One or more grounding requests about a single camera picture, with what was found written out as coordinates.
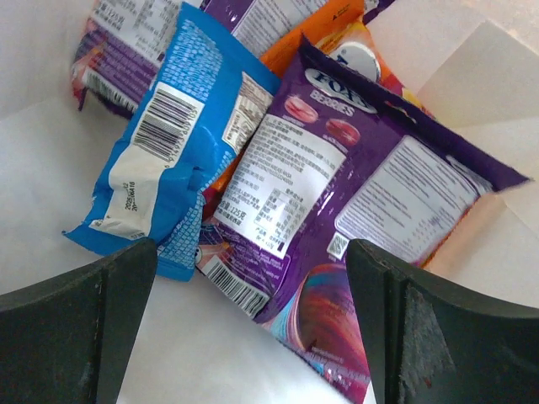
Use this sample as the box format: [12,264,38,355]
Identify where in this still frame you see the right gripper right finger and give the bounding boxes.
[346,240,538,403]

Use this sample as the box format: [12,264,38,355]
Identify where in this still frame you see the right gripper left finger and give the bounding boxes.
[1,238,157,403]

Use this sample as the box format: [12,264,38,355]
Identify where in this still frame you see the purple snack packet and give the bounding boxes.
[72,0,324,119]
[195,41,526,403]

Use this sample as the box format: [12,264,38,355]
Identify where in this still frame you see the colourful candy packet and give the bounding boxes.
[67,3,280,281]

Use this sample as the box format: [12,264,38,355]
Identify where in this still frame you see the orange Fox's fruits candy bag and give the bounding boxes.
[208,0,435,199]

